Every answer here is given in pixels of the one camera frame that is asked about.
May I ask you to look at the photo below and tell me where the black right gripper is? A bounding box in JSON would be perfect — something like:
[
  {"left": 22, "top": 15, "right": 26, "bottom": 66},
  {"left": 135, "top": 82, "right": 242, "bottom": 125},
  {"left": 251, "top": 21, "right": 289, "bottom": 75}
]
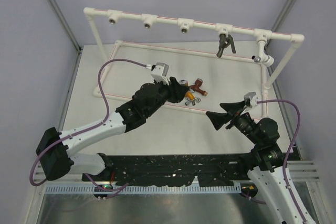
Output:
[{"left": 206, "top": 100, "right": 262, "bottom": 145}]

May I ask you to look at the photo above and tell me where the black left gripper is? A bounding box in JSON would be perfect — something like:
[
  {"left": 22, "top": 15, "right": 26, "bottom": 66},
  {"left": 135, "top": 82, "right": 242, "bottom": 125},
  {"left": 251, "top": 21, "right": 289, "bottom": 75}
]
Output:
[{"left": 145, "top": 76, "right": 189, "bottom": 118}]

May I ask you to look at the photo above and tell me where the orange faucet blue knob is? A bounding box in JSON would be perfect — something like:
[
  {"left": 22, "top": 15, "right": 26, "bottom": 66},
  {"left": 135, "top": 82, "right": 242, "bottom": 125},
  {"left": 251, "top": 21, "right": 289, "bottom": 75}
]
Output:
[{"left": 179, "top": 80, "right": 194, "bottom": 101}]

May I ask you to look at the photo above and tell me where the white PVC pipe frame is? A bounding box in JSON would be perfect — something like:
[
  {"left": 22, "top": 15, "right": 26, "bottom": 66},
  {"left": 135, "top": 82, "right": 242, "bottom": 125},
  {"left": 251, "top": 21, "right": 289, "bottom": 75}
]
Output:
[{"left": 83, "top": 7, "right": 304, "bottom": 114}]

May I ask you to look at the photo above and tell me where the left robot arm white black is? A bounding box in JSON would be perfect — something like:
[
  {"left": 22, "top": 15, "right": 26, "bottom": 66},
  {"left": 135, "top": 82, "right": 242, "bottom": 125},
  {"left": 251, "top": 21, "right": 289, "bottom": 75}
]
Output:
[{"left": 36, "top": 77, "right": 189, "bottom": 181}]

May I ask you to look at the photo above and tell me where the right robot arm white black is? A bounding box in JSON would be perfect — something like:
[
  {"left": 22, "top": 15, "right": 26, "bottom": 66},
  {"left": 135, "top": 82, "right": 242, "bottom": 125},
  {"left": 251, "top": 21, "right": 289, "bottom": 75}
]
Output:
[{"left": 206, "top": 98, "right": 315, "bottom": 223}]

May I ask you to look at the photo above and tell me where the chrome faucet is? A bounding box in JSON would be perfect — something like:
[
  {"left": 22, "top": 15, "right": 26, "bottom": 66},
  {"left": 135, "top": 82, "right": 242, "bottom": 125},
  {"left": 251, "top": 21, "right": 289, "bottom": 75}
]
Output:
[{"left": 184, "top": 97, "right": 201, "bottom": 106}]

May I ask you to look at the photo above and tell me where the brown faucet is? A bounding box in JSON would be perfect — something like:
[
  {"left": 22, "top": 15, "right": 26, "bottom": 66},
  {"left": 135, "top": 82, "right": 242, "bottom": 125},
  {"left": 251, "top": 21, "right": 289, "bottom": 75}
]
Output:
[{"left": 189, "top": 78, "right": 208, "bottom": 96}]

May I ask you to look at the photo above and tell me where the white installed faucet chrome tip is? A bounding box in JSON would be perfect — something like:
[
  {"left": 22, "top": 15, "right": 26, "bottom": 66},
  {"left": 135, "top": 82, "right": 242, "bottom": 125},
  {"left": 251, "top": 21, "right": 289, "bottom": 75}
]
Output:
[{"left": 251, "top": 40, "right": 274, "bottom": 67}]

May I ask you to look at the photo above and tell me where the dark bronze installed faucet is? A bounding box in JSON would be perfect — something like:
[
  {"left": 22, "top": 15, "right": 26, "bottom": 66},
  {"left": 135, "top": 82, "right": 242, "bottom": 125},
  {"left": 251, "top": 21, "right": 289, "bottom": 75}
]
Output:
[{"left": 216, "top": 34, "right": 236, "bottom": 58}]

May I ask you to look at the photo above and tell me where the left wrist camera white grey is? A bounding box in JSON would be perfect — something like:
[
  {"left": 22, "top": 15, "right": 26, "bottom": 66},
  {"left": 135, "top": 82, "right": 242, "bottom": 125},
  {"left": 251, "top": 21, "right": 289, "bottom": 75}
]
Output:
[{"left": 151, "top": 62, "right": 169, "bottom": 85}]

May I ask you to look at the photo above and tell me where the wrist camera white grey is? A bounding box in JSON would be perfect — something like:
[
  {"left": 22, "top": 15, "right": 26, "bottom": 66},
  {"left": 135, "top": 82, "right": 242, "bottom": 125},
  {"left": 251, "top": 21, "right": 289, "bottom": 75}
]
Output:
[
  {"left": 244, "top": 92, "right": 259, "bottom": 109},
  {"left": 151, "top": 62, "right": 169, "bottom": 85}
]

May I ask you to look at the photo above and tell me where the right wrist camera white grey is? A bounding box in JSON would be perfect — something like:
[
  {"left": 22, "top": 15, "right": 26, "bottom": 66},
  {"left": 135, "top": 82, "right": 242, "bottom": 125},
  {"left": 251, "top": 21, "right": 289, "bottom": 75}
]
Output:
[{"left": 244, "top": 92, "right": 259, "bottom": 109}]

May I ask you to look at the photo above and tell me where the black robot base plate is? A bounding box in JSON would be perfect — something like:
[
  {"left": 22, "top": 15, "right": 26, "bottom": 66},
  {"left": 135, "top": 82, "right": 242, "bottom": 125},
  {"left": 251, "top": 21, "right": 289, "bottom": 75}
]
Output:
[{"left": 51, "top": 153, "right": 301, "bottom": 187}]

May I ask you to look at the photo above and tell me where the aluminium frame rail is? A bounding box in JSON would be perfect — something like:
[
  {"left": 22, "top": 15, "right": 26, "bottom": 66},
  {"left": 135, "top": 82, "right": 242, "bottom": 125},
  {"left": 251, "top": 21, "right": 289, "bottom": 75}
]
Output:
[{"left": 33, "top": 161, "right": 319, "bottom": 183}]

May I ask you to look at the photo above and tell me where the slotted grey cable duct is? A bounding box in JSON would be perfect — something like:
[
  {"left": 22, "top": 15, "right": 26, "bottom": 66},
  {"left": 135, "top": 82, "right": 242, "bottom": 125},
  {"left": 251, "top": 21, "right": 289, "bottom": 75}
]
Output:
[{"left": 45, "top": 183, "right": 242, "bottom": 195}]

